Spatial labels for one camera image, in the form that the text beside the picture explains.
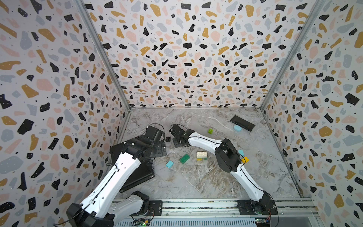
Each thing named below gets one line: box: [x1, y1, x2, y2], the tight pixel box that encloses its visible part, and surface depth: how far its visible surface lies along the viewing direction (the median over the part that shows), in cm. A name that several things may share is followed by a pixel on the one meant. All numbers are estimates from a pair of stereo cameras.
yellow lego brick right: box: [241, 156, 250, 164], surface depth 93 cm
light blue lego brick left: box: [165, 159, 174, 169], surface depth 91 cm
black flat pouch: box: [230, 114, 256, 132], surface depth 112 cm
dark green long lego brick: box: [179, 153, 191, 165], surface depth 93 cm
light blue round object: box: [233, 124, 243, 132], surface depth 111 cm
